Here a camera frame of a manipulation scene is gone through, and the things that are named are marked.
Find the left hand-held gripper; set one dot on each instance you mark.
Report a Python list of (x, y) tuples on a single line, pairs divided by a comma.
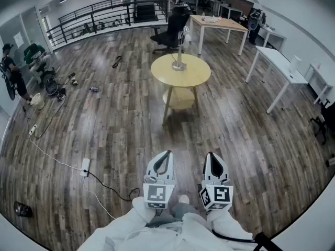
[(157, 193)]

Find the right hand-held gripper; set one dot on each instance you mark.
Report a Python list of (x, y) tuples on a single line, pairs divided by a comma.
[(222, 193)]

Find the silver metal stand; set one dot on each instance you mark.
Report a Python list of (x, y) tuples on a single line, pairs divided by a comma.
[(179, 65)]

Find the person's right forearm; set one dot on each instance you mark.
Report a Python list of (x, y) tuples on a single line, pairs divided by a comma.
[(225, 223)]

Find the person's left forearm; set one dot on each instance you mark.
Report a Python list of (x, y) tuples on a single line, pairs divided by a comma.
[(136, 216)]

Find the white long table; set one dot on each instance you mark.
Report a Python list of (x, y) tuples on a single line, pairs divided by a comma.
[(277, 60)]

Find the person's pale shoe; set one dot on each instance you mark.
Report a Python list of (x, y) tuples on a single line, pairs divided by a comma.
[(183, 199)]

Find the person's grey trousers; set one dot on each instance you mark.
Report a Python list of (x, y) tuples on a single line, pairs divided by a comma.
[(183, 210)]

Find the person's white hooded top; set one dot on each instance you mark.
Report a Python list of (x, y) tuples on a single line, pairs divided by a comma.
[(162, 237)]

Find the large white power strip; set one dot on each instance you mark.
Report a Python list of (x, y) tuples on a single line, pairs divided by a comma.
[(85, 167)]

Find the black stand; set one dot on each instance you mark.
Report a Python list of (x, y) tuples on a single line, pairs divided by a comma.
[(265, 242)]

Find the round yellow two-tier table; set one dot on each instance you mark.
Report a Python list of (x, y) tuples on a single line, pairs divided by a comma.
[(193, 72)]

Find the blue packet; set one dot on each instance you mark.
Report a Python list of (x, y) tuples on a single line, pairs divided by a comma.
[(93, 89)]

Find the black swivel chair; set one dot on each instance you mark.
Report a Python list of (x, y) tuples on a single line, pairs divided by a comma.
[(325, 119)]

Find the white box appliance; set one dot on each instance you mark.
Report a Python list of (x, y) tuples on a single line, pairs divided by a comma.
[(295, 65)]

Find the small white power strip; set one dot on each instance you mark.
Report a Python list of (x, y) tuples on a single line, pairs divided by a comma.
[(33, 129)]

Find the black round bag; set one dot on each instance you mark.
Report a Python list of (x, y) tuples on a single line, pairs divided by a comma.
[(51, 86)]

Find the black office chair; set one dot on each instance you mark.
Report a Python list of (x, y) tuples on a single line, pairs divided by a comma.
[(174, 30)]

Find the white mesh basket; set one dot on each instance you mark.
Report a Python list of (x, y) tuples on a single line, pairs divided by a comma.
[(38, 101)]

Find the black flat pouch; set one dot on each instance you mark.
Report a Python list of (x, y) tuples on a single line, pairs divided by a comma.
[(23, 209)]

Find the wooden-top table with white legs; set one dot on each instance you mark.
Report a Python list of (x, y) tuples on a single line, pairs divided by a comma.
[(222, 23)]

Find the white papers pile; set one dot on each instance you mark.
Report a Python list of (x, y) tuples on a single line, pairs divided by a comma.
[(213, 19)]

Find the black metal railing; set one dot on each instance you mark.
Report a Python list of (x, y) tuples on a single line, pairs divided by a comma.
[(91, 17)]

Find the brown wooden cabinet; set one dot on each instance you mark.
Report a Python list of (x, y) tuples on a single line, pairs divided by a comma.
[(238, 2)]

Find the white paper notice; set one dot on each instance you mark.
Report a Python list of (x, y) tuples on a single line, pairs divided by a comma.
[(18, 39)]

